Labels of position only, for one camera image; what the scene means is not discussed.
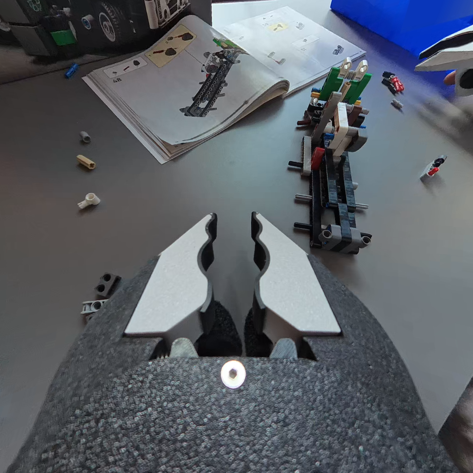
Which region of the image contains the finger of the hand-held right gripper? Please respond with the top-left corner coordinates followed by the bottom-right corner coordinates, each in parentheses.
top-left (414, 46), bottom-right (473, 72)
top-left (418, 29), bottom-right (473, 60)

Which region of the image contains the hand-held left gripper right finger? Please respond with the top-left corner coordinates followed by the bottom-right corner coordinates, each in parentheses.
top-left (251, 211), bottom-right (341, 337)

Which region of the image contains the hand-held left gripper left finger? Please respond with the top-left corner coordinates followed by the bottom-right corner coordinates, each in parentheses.
top-left (124, 212), bottom-right (219, 337)

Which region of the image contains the grey lego cross connector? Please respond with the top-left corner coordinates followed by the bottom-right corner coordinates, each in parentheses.
top-left (81, 299), bottom-right (109, 315)

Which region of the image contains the lego truck chassis model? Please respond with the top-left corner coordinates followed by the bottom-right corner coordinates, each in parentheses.
top-left (288, 57), bottom-right (373, 255)

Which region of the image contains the black lego brick with holes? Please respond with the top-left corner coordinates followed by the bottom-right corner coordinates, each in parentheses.
top-left (94, 273), bottom-right (122, 298)

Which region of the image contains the grey lego piece with pins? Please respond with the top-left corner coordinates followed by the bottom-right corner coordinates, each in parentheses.
top-left (419, 155), bottom-right (448, 182)

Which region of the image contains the lego instruction booklet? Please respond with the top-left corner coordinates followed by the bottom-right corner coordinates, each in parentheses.
top-left (82, 1), bottom-right (367, 165)

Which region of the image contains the lego set cardboard box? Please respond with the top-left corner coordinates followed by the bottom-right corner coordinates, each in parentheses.
top-left (0, 0), bottom-right (213, 60)

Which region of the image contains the blue plastic bin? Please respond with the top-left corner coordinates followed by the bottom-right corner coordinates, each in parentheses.
top-left (330, 0), bottom-right (473, 60)

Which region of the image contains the person's dark clothing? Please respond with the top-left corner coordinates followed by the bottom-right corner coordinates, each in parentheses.
top-left (438, 377), bottom-right (473, 473)

